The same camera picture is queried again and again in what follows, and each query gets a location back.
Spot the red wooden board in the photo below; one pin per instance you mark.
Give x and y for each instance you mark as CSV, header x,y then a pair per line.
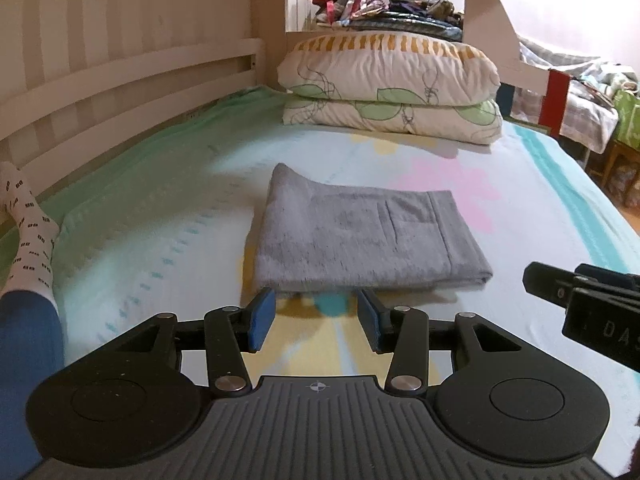
x,y
555,105

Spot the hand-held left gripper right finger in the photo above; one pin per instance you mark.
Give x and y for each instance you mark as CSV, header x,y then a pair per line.
x,y
371,320

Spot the person's blue trouser leg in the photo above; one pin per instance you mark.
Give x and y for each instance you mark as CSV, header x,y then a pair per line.
x,y
25,370

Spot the wooden stool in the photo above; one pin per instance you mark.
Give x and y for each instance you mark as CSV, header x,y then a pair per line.
x,y
617,160

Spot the white wooden bed frame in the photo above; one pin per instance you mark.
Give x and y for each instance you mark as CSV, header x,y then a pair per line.
x,y
150,67

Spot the green bag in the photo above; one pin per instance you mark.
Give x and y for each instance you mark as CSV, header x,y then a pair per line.
x,y
627,117

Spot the white patterned sock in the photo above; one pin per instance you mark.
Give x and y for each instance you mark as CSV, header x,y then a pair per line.
x,y
30,230

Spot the grey pants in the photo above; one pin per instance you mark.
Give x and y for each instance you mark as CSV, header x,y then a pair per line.
x,y
360,230

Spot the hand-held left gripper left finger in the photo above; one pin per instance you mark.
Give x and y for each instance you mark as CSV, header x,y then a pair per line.
x,y
261,317

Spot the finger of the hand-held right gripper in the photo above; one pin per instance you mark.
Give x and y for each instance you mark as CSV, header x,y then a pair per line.
x,y
545,281
605,275

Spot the floral pillow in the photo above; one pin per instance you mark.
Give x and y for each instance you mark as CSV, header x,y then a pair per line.
x,y
380,65
440,121

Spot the pile of colourful clothes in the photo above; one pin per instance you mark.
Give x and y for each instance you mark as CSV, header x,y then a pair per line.
x,y
360,10

